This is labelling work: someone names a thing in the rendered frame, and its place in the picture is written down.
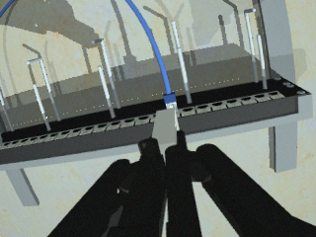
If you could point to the blue patch cord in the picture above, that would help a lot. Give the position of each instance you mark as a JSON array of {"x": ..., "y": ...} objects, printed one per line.
[{"x": 149, "y": 34}]

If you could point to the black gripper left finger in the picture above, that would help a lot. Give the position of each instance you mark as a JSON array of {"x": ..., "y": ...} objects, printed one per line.
[{"x": 138, "y": 210}]

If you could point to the clear ethernet plug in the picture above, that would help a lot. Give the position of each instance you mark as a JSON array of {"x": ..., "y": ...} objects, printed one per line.
[{"x": 170, "y": 101}]

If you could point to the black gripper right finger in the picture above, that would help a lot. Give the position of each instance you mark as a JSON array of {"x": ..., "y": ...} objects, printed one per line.
[{"x": 249, "y": 209}]

